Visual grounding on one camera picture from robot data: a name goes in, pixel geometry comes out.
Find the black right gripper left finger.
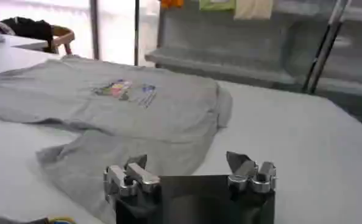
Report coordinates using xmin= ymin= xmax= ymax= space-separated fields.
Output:
xmin=103 ymin=154 xmax=161 ymax=204

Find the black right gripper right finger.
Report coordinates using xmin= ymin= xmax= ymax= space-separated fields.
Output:
xmin=225 ymin=151 xmax=278 ymax=194

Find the grey printed t-shirt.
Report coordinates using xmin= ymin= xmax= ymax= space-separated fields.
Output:
xmin=0 ymin=54 xmax=233 ymax=224

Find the yellow and blue object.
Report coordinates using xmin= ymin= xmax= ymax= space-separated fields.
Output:
xmin=45 ymin=215 xmax=77 ymax=224

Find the grey metal shelf rack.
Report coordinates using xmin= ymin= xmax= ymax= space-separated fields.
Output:
xmin=144 ymin=0 xmax=362 ymax=122

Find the thin dark pole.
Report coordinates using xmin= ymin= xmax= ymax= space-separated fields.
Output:
xmin=133 ymin=0 xmax=140 ymax=66

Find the black and silver pole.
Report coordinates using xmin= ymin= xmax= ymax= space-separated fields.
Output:
xmin=301 ymin=0 xmax=352 ymax=95

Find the wooden chair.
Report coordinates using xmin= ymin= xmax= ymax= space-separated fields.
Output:
xmin=48 ymin=25 xmax=76 ymax=56

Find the green cloth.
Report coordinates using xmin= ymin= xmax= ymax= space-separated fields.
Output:
xmin=199 ymin=0 xmax=236 ymax=12

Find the orange cloth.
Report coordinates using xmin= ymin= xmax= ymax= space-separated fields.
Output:
xmin=160 ymin=0 xmax=185 ymax=9

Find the black garment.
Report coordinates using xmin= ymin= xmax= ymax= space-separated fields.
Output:
xmin=0 ymin=16 xmax=55 ymax=53

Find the dark window post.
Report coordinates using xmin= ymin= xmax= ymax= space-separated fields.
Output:
xmin=89 ymin=0 xmax=101 ymax=60

